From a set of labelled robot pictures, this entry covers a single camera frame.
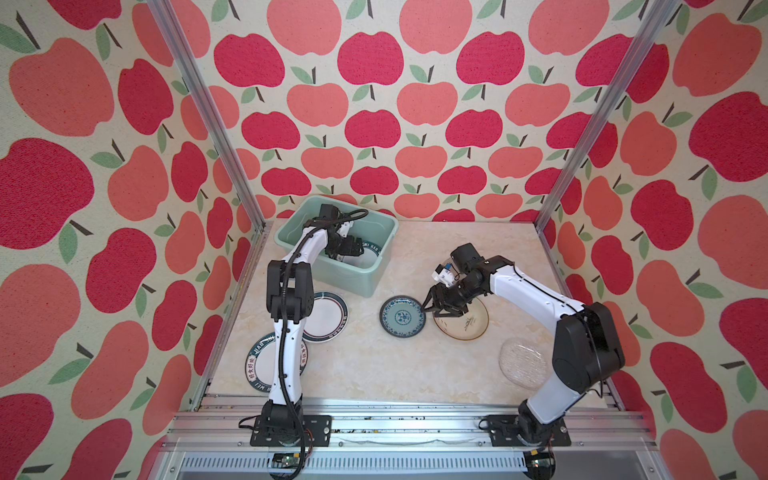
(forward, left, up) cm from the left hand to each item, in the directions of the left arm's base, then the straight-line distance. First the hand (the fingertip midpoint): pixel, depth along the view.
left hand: (356, 249), depth 107 cm
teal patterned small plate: (-25, -16, -5) cm, 30 cm away
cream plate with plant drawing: (-28, -36, -5) cm, 46 cm away
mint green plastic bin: (-19, -3, +10) cm, 22 cm away
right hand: (-29, -24, +6) cm, 38 cm away
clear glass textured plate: (-40, -51, -5) cm, 65 cm away
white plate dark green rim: (-26, +8, -4) cm, 27 cm away
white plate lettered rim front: (-39, +27, -4) cm, 47 cm away
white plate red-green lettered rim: (-2, -5, -2) cm, 6 cm away
